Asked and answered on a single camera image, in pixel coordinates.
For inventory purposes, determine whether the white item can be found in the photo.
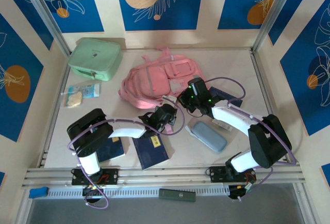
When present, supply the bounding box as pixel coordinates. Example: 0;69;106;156
185;124;199;138

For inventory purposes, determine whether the small white box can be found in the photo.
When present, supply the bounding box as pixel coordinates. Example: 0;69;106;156
211;118;234;132

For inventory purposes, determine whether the dark blue book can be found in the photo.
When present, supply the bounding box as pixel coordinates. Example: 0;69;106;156
208;86;243;108
132;133;171;171
96;136;126;163

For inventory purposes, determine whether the grey-blue pencil case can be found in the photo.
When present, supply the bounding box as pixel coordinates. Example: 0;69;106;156
192;120;228;154

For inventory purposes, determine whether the pink backpack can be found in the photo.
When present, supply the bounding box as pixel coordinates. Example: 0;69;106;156
118;47;207;110

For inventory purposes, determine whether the clear plastic supplies bag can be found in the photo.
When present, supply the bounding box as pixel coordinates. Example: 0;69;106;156
61;83;101;108

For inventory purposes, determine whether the mint green zip case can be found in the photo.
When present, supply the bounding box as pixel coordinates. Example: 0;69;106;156
68;37;123;82

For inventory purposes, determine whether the dark green flat device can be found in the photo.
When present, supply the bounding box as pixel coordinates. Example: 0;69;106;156
158;188;196;203

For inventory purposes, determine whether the blue foam block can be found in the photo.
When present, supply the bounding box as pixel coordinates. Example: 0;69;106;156
28;186;50;199

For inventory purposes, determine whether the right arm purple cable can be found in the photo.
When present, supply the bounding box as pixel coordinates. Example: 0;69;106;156
205;77;297;201

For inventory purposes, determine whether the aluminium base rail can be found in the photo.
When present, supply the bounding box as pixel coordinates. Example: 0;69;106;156
22;166;307;189

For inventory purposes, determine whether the aluminium table edge rail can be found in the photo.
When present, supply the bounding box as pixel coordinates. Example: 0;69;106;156
37;52;72;168
249;50;293;163

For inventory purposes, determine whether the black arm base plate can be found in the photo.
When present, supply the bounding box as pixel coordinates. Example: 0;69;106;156
209;166;256;183
71;167;119;186

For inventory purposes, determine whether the white slotted cable duct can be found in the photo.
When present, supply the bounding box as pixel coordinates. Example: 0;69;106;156
47;185;230;198

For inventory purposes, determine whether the black cable mount bracket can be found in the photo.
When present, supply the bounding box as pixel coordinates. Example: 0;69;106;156
228;184;257;201
82;185;105;204

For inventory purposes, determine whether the aluminium frame post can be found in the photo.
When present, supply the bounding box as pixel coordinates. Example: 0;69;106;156
251;0;301;52
19;0;72;56

